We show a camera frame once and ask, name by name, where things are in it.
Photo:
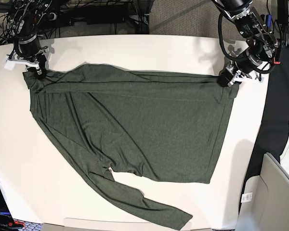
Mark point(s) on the blue handled clamp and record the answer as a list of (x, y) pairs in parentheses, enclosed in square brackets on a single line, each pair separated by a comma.
[(268, 21)]

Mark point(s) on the white price tag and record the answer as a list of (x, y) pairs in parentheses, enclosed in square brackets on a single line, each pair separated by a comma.
[(246, 197)]

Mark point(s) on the red clamp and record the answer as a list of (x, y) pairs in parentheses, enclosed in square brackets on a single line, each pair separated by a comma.
[(276, 59)]

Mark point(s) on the grey plastic bin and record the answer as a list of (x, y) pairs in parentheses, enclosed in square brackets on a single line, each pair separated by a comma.
[(269, 208)]

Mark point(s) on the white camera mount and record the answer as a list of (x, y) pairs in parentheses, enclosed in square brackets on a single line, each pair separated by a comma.
[(12, 62), (237, 76)]

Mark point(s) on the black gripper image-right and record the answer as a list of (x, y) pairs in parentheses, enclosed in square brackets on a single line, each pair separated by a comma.
[(229, 75)]

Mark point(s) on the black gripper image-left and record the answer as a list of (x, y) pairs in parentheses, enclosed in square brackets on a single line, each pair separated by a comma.
[(40, 71)]

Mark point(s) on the black garment on right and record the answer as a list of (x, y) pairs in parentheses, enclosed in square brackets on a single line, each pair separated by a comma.
[(274, 130)]

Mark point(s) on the dark green long-sleeve shirt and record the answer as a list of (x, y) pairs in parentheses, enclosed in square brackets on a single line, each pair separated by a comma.
[(166, 127)]

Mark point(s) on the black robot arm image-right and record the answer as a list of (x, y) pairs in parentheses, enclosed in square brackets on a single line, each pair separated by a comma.
[(262, 54)]

